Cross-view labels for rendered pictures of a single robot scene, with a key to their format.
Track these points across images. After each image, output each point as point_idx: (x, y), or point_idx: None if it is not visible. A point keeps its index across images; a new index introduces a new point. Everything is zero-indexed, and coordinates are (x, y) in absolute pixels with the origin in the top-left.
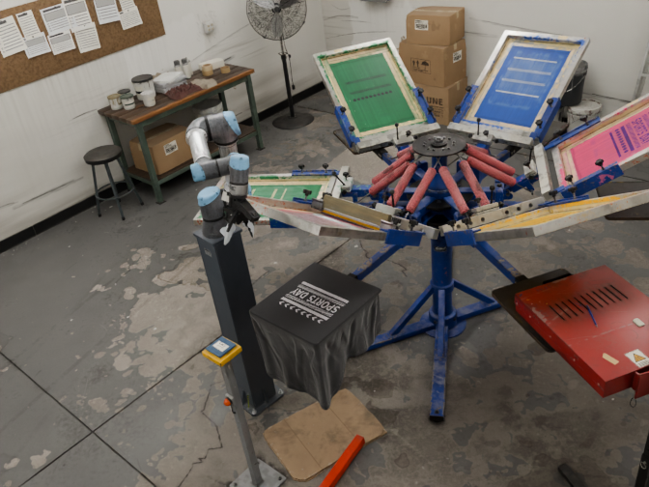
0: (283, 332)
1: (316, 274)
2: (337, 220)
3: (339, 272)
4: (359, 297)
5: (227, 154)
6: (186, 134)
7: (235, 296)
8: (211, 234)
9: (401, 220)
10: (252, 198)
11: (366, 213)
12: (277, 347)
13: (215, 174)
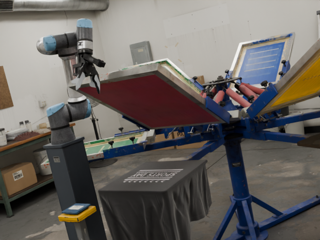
0: (132, 195)
1: (149, 165)
2: None
3: (168, 161)
4: (191, 165)
5: (70, 65)
6: (37, 41)
7: (81, 199)
8: (59, 139)
9: None
10: None
11: None
12: (126, 218)
13: (65, 42)
